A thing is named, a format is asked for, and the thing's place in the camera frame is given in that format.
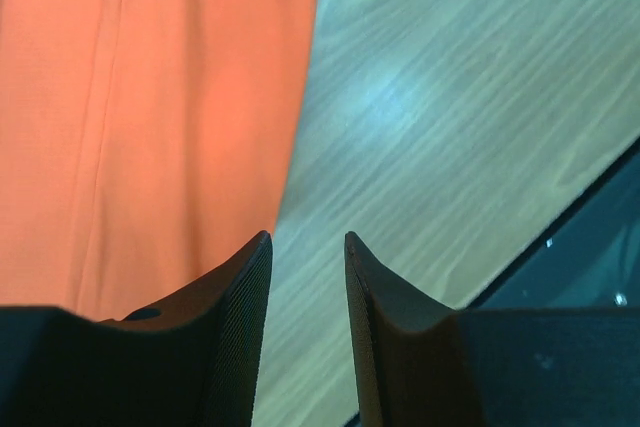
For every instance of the orange t-shirt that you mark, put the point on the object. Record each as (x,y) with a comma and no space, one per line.
(143,142)

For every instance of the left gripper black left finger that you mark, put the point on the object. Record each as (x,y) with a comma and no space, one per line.
(189,359)

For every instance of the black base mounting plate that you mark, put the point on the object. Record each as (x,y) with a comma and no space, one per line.
(587,258)

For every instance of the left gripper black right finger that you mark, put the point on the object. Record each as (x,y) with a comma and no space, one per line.
(419,362)

